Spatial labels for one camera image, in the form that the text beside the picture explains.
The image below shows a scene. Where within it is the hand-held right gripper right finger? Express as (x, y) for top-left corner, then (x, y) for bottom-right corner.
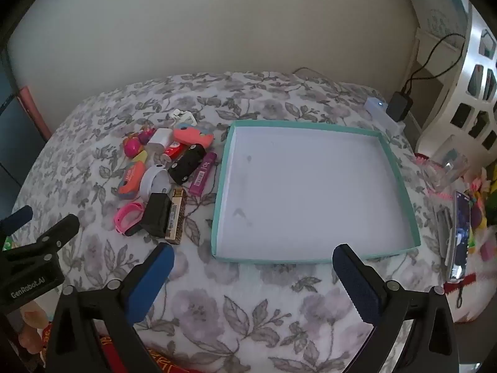
(332, 243), (461, 373)

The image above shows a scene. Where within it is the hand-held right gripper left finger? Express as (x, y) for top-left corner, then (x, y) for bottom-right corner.
(43, 242), (175, 373)

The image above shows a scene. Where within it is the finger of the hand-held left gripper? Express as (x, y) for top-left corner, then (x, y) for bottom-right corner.
(0, 214), (81, 260)
(0, 206), (34, 238)

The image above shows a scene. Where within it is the gold patterned slim box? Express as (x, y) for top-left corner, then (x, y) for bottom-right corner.
(165, 187), (187, 245)

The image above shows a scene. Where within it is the black box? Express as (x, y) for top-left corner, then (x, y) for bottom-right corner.
(139, 192), (173, 238)

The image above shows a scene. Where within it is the pink ring handle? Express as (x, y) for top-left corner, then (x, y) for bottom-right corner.
(113, 201), (145, 237)

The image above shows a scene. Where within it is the yellow eraser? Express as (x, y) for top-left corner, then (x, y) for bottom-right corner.
(117, 150), (148, 199)

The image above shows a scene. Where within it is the white round case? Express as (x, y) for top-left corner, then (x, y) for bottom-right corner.
(140, 164), (171, 199)

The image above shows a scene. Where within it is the teal shallow cardboard tray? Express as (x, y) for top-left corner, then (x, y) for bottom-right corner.
(211, 120), (422, 264)

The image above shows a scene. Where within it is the pink doll figurine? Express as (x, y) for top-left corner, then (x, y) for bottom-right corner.
(123, 132), (145, 160)

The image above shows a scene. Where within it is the purple tube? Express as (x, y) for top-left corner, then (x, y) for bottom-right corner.
(189, 152), (217, 197)

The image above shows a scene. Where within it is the red squeeze bottle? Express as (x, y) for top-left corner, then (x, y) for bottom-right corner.
(161, 142), (187, 163)

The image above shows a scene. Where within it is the white charger cube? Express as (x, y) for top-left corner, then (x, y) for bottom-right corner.
(148, 127), (171, 152)

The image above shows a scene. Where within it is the coral pink plastic case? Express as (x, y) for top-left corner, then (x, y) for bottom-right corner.
(173, 123), (214, 149)

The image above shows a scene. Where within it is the white hair claw clip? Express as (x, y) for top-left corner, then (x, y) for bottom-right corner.
(168, 109), (195, 125)

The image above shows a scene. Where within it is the person's left hand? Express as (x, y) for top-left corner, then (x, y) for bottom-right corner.
(17, 299), (49, 356)

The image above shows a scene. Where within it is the dark glass panel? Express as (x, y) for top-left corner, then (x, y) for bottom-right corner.
(0, 47), (47, 203)

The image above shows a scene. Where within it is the grey floral blanket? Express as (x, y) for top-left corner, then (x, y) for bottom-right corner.
(10, 71), (447, 373)

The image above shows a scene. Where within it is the red patterned cloth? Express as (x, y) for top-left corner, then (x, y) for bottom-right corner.
(43, 326), (203, 373)

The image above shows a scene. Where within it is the pink board edge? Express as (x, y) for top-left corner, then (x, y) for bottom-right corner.
(17, 85), (53, 140)

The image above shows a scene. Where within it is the red and white crochet cloth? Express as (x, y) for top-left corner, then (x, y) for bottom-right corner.
(443, 272), (497, 323)

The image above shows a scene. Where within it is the dark glossy packet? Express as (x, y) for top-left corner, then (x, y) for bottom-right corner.
(446, 190), (472, 282)

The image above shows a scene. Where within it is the colourful toy pile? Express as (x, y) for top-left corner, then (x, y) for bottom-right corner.
(466, 167), (497, 265)

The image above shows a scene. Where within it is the clear plastic cup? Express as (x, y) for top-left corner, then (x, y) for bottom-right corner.
(427, 134), (472, 191)

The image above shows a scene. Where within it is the white power strip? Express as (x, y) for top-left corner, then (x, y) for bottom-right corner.
(364, 97), (404, 133)

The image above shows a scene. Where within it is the black power adapter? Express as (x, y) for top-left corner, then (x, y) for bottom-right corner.
(388, 91), (413, 122)

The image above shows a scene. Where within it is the white cutout cabinet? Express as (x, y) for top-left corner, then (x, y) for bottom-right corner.
(421, 4), (497, 160)

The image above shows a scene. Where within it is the black cable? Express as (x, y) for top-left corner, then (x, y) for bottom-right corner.
(404, 33), (467, 94)

